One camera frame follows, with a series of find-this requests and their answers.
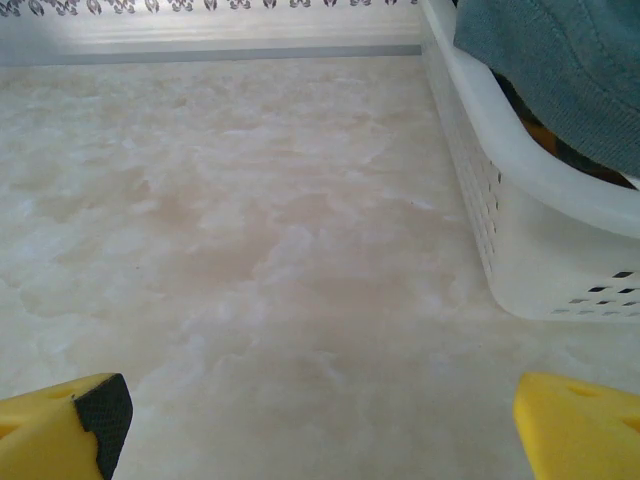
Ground orange t-shirt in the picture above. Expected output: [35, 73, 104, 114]
[519, 117, 626, 184]

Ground white plastic perforated basket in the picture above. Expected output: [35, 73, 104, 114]
[418, 0, 640, 322]

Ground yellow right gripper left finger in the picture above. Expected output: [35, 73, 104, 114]
[0, 372, 134, 480]

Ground grey-blue t-shirt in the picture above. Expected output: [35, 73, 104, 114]
[453, 0, 640, 178]

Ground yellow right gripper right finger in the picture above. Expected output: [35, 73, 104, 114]
[513, 371, 640, 480]

